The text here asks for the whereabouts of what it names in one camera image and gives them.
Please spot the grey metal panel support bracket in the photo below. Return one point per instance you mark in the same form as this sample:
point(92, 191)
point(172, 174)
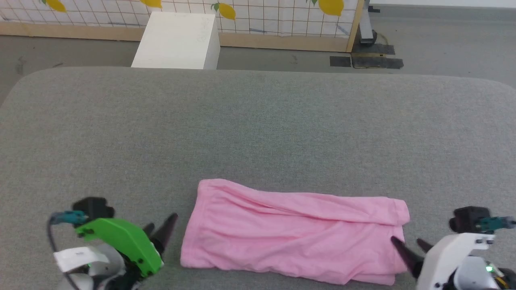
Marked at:
point(367, 24)

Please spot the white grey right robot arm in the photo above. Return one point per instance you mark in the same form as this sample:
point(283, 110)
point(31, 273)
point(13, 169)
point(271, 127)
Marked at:
point(479, 276)

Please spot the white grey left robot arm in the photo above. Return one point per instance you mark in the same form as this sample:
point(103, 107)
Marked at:
point(86, 266)

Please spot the white box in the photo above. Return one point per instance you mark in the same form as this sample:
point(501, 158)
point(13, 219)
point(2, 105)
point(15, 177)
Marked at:
point(177, 40)

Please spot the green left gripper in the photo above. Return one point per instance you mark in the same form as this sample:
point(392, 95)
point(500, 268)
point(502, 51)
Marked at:
point(125, 241)

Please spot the small black floor mat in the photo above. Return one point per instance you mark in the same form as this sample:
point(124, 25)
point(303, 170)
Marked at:
point(340, 61)

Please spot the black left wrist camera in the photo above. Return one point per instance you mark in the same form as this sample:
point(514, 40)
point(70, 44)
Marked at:
point(90, 209)

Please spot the lemon print tiled partition panel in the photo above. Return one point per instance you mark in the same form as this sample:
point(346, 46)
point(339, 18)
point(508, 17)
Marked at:
point(262, 18)

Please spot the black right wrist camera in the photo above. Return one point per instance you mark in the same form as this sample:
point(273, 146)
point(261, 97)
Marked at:
point(471, 219)

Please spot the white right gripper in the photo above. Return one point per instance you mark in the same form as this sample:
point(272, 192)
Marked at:
point(447, 257)

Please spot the large black floor mat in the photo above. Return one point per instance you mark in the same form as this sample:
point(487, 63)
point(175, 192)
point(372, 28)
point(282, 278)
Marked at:
point(375, 56)

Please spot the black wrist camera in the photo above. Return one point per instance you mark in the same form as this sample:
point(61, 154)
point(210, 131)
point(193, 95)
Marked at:
point(471, 219)
point(90, 209)

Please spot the pink garment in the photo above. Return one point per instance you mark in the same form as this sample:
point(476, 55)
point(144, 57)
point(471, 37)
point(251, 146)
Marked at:
point(290, 233)

